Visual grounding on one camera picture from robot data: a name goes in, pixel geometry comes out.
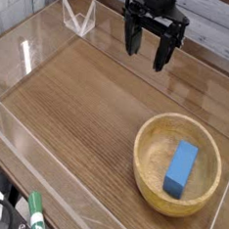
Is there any brown wooden bowl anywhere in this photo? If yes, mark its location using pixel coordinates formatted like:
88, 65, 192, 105
133, 113, 222, 217

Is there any clear acrylic corner bracket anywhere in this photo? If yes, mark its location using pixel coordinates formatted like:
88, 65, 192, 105
62, 0, 96, 37

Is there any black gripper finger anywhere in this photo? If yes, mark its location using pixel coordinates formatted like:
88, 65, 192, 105
124, 11, 143, 56
153, 32, 176, 72

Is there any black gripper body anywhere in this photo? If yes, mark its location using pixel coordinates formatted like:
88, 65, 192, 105
124, 0, 190, 48

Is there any blue rectangular block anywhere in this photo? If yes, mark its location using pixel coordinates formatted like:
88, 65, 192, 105
162, 140, 198, 200

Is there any clear acrylic tray wall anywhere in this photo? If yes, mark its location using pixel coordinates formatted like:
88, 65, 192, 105
0, 102, 126, 229

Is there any green marker pen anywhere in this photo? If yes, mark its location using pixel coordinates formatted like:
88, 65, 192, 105
27, 191, 46, 229

